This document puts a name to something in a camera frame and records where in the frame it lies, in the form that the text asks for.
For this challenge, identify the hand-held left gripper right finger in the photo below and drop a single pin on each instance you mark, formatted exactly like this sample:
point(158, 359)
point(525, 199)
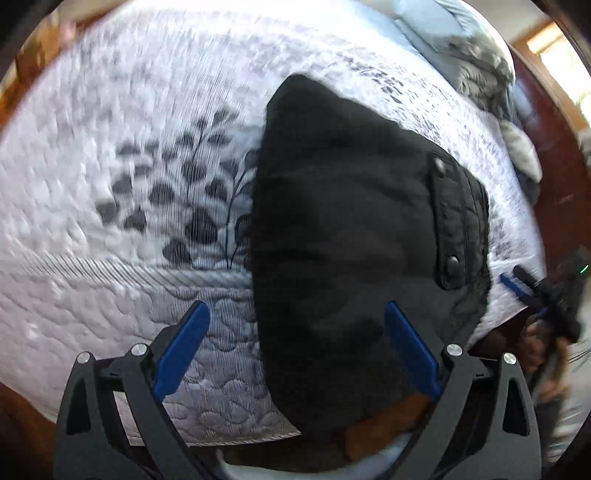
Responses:
point(411, 350)

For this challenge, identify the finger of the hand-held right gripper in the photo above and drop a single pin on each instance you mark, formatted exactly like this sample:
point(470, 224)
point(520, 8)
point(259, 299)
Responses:
point(540, 313)
point(515, 285)

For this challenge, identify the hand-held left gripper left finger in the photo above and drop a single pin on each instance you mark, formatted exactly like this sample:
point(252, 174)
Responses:
point(182, 350)

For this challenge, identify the black pants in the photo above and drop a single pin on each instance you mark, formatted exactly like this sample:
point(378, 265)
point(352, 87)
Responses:
point(346, 207)

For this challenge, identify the light grey pillow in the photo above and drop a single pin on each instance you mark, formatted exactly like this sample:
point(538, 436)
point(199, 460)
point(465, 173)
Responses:
point(521, 157)

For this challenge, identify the dark wooden headboard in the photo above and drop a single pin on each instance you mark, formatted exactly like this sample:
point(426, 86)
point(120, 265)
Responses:
point(554, 161)

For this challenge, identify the grey comforter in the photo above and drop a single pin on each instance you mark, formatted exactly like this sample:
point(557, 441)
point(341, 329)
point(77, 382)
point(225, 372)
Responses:
point(480, 60)

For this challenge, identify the wooden framed window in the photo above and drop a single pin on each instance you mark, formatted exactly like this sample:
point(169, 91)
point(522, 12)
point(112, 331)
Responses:
point(563, 55)

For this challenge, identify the white leaf print quilt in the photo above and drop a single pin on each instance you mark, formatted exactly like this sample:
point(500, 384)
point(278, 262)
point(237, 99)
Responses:
point(115, 115)

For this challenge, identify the light blue pillow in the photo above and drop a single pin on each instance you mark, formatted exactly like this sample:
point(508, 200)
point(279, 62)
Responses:
point(425, 27)

